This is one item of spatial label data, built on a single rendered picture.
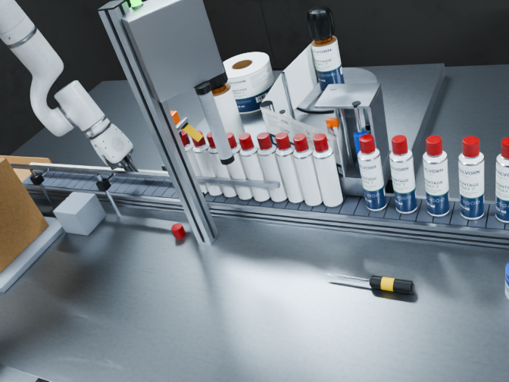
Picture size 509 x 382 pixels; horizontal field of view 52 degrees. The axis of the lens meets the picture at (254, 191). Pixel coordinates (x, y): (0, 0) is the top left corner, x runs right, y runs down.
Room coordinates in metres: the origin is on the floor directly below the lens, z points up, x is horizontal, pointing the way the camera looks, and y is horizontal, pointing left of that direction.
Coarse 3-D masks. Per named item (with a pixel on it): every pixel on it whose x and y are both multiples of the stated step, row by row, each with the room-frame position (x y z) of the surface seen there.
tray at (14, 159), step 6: (0, 156) 2.07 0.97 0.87; (6, 156) 2.05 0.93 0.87; (12, 156) 2.03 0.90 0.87; (18, 156) 2.01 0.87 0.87; (12, 162) 2.04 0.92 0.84; (18, 162) 2.01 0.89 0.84; (24, 162) 1.99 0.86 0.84; (30, 162) 1.97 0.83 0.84; (36, 162) 1.95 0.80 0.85; (42, 162) 1.93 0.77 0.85; (48, 162) 1.90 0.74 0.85; (18, 174) 1.92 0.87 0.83; (24, 174) 1.90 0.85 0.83
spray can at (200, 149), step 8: (200, 144) 1.28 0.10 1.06; (208, 144) 1.29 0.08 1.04; (200, 152) 1.27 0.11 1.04; (200, 160) 1.28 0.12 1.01; (208, 160) 1.27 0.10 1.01; (200, 168) 1.29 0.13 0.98; (208, 168) 1.27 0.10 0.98; (208, 176) 1.27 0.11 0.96; (216, 176) 1.28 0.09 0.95; (208, 184) 1.28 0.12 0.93; (216, 184) 1.27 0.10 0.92; (216, 192) 1.27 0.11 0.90
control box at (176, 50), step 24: (168, 0) 1.15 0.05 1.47; (192, 0) 1.14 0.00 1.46; (144, 24) 1.10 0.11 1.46; (168, 24) 1.12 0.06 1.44; (192, 24) 1.14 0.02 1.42; (144, 48) 1.10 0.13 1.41; (168, 48) 1.11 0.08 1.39; (192, 48) 1.13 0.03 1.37; (216, 48) 1.15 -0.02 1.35; (144, 72) 1.12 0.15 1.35; (168, 72) 1.11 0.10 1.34; (192, 72) 1.13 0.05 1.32; (216, 72) 1.14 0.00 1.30; (168, 96) 1.10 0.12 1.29
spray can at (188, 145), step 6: (186, 138) 1.32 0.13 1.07; (186, 144) 1.31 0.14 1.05; (192, 144) 1.32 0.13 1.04; (186, 150) 1.30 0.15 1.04; (192, 156) 1.30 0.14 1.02; (192, 162) 1.30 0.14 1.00; (198, 168) 1.31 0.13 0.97; (198, 174) 1.30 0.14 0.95; (204, 186) 1.30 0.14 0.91; (204, 192) 1.30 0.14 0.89
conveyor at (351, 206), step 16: (48, 176) 1.73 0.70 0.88; (64, 176) 1.70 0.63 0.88; (80, 176) 1.66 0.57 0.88; (96, 176) 1.62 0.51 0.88; (112, 192) 1.49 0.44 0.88; (128, 192) 1.45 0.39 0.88; (144, 192) 1.42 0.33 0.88; (160, 192) 1.39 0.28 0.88; (288, 208) 1.12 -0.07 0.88; (304, 208) 1.09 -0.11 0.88; (320, 208) 1.07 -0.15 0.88; (336, 208) 1.05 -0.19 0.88; (352, 208) 1.03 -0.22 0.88; (448, 224) 0.88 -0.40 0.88; (464, 224) 0.86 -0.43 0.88; (480, 224) 0.84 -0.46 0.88; (496, 224) 0.83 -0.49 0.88
